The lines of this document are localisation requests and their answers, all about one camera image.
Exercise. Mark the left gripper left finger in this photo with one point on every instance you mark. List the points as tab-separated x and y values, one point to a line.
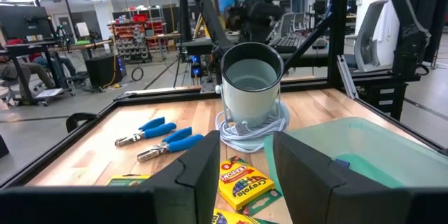
196	182

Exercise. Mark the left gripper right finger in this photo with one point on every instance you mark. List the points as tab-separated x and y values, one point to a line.
308	189

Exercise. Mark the blue eraser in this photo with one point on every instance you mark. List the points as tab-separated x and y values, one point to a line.
342	162

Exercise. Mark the yellow Crayola crayon box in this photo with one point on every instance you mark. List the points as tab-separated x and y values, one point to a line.
241	182
127	180
231	218

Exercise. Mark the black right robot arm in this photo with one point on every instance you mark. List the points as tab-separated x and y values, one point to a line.
260	10

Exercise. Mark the green translucent plastic tray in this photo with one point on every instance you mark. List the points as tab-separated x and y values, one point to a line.
367	147

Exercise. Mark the white metal mug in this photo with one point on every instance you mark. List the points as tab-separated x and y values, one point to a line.
250	105

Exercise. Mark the black drawer unit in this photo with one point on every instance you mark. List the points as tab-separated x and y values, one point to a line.
383	98

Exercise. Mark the black table clamp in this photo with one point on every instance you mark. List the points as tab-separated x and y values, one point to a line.
80	119

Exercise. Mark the black computer tower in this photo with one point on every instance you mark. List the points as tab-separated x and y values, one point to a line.
103	70

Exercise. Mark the black keyboard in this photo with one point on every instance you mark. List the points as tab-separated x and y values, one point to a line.
283	43

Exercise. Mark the shelf with red bins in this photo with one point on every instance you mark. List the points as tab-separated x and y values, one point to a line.
133	38

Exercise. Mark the grey office chair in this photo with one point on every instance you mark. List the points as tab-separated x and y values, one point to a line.
369	35

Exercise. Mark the person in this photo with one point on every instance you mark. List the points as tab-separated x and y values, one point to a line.
24	71

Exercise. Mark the black rolling desk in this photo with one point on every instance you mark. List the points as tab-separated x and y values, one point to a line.
35	46

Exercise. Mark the black monitor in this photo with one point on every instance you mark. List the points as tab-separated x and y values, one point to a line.
24	22

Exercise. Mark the black aluminium rig frame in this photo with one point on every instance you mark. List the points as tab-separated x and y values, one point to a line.
339	24

